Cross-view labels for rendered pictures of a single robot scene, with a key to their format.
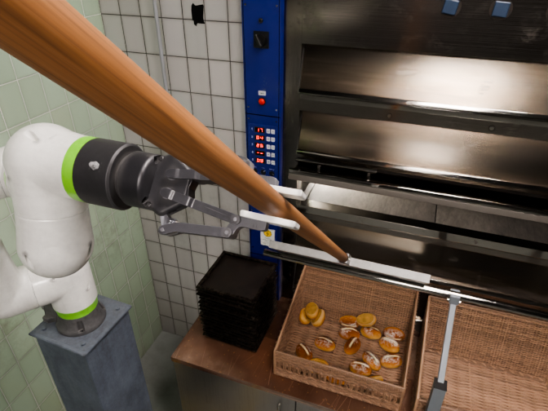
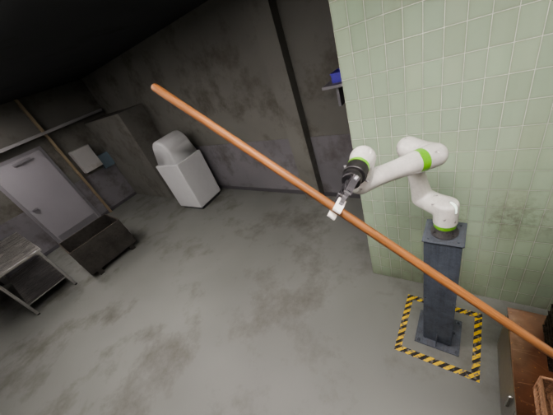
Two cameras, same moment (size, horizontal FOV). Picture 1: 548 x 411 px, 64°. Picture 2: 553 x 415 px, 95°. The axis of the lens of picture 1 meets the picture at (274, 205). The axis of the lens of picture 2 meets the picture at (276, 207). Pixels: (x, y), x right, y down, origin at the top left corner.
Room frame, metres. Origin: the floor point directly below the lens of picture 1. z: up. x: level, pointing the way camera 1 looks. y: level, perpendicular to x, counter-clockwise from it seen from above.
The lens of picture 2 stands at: (0.55, -0.72, 2.50)
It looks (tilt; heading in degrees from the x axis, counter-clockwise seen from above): 32 degrees down; 113
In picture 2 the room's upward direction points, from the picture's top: 22 degrees counter-clockwise
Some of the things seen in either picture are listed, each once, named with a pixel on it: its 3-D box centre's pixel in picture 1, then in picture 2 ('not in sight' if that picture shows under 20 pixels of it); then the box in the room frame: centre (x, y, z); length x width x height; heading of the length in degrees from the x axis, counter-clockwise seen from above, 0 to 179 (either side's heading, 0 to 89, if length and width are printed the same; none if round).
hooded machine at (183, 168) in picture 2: not in sight; (184, 170); (-2.97, 3.65, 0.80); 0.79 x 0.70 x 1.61; 158
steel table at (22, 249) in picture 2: not in sight; (22, 268); (-5.70, 1.46, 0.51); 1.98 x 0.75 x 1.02; 159
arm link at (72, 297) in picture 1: (65, 283); (443, 212); (0.98, 0.62, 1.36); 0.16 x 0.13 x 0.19; 122
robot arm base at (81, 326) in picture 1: (65, 307); (445, 222); (1.01, 0.66, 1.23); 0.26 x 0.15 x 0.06; 68
